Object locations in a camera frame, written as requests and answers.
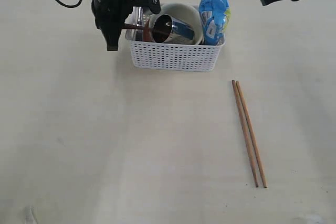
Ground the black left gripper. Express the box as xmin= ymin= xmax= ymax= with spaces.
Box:
xmin=91 ymin=0 xmax=132 ymax=51

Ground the steel table knife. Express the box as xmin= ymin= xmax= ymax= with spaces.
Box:
xmin=133 ymin=7 xmax=143 ymax=41

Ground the dark red wooden spoon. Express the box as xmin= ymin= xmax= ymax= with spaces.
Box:
xmin=122 ymin=23 xmax=169 ymax=36

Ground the brown wooden chopstick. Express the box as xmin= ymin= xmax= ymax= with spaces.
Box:
xmin=236 ymin=81 xmax=267 ymax=188
xmin=232 ymin=80 xmax=259 ymax=187

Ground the small dark red dish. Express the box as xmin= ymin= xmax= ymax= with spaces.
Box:
xmin=143 ymin=20 xmax=153 ymax=42

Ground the shiny steel cup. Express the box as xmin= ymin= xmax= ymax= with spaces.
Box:
xmin=151 ymin=14 xmax=195 ymax=45

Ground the blue snack packet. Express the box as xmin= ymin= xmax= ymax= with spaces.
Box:
xmin=198 ymin=0 xmax=231 ymax=46

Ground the cream ceramic bowl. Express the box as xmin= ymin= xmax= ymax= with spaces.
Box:
xmin=149 ymin=3 xmax=203 ymax=45

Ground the white perforated plastic basket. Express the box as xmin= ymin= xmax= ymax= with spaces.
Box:
xmin=125 ymin=30 xmax=225 ymax=72

